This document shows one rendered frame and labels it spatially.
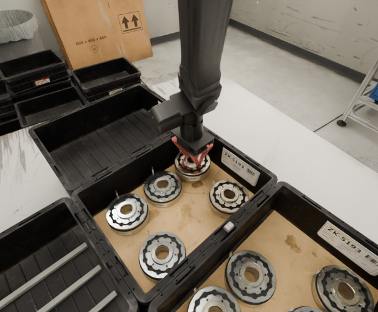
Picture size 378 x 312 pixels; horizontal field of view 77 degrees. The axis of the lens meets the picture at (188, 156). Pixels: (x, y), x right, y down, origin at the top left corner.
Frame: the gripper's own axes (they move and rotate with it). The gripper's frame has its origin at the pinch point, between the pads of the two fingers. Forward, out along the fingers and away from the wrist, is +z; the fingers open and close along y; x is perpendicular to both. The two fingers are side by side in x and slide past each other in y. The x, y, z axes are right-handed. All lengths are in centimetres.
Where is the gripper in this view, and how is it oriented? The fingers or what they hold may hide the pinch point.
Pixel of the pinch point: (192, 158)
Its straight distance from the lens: 66.5
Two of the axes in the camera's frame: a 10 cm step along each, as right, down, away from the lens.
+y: 6.6, 5.4, -5.3
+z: 0.4, 6.7, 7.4
